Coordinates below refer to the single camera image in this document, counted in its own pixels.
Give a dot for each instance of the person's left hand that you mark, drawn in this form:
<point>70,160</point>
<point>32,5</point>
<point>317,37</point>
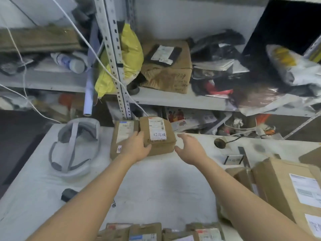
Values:
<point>135,148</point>

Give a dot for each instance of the person's right hand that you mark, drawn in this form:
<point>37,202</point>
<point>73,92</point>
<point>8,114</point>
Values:
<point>193,153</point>

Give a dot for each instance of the cardboard parcel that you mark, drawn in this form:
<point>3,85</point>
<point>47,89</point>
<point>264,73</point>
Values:
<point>170,143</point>
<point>112,138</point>

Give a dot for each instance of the transparent plastic divider black base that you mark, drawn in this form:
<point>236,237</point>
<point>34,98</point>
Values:
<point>244,158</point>

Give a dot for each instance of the person's left forearm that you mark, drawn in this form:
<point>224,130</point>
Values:
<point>87,203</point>

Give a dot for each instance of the person's right forearm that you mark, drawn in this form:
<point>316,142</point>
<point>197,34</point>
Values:
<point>245,208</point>

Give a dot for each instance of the colourful printed paper box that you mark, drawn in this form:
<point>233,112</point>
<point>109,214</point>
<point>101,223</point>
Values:
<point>185,117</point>

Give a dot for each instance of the white plastic basket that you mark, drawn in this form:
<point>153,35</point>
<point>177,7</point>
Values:
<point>234,125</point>

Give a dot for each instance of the grey metal shelf rack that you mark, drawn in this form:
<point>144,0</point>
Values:
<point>188,100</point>

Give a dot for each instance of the black tape roll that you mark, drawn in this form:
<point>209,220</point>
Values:
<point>133,91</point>

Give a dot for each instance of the pink plastic packet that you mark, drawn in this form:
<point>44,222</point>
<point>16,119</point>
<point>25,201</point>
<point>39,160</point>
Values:
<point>220,92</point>

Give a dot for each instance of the rolled pale paper poster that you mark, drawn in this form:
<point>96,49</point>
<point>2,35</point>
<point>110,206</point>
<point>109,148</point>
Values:
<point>88,97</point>

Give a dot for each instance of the crumpled cardboard box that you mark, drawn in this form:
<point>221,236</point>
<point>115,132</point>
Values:
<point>165,80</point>

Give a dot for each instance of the orange box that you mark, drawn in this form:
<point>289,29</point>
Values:
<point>262,119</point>

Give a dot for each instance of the white power strip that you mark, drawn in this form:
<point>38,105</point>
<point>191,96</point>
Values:
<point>268,131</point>

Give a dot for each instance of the black handheld device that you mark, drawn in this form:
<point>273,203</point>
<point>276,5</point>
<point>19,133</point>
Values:
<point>69,195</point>

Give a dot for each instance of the brown parcel in clear wrap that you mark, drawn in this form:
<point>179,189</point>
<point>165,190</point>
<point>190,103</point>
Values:
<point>255,97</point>

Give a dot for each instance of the small orange container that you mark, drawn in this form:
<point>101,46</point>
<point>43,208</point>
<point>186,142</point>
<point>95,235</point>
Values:
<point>66,99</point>

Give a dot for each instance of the grey and black mailer bag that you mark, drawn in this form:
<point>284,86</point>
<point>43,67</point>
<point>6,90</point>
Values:
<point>215,65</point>

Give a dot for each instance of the yellow plastic bag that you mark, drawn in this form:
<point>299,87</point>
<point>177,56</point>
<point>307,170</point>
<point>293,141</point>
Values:
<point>130,52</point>

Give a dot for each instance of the white gridded plastic bag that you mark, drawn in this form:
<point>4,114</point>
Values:
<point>275,105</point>

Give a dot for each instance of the small white plastic bottle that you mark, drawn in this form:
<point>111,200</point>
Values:
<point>84,57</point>

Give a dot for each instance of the blurred grey storage rack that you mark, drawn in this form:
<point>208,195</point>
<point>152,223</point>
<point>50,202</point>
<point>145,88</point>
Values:
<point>50,80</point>

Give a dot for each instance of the black fluffy plastic bag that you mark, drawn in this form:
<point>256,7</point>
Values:
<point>220,38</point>

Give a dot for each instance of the black rubber mat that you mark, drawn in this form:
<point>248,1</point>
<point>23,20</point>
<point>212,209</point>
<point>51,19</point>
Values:
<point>17,153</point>

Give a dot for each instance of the white crumpled wrapper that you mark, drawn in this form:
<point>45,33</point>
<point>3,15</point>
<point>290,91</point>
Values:
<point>15,102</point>

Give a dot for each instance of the white mailer bag yellow patch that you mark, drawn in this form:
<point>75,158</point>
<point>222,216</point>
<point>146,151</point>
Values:
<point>301,72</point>

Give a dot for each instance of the black glossy packet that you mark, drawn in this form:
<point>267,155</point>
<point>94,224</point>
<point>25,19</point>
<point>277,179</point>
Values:
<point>15,67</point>

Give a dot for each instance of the flat green-printed cardboard box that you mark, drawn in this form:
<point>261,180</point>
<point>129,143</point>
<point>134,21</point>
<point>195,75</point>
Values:
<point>37,38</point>

